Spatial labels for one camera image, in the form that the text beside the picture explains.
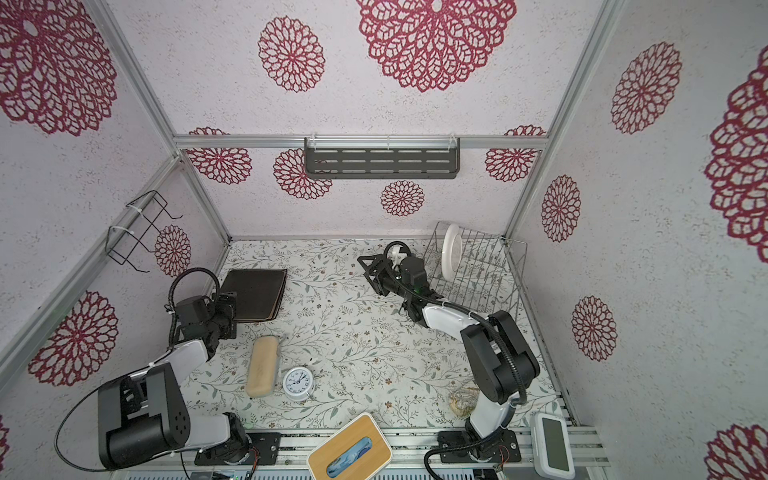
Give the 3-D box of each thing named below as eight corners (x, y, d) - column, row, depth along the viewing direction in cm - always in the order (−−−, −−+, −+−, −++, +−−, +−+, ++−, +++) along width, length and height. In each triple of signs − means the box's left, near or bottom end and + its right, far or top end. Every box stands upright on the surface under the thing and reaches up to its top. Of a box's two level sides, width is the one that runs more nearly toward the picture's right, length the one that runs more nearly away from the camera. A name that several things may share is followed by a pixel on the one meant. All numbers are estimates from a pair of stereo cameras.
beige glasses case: (248, 399, 83) (243, 395, 80) (255, 342, 94) (251, 336, 91) (276, 395, 84) (272, 390, 81) (280, 339, 95) (277, 333, 92)
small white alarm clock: (284, 401, 83) (280, 396, 80) (290, 372, 88) (286, 366, 85) (312, 401, 83) (308, 396, 80) (316, 372, 88) (313, 366, 85)
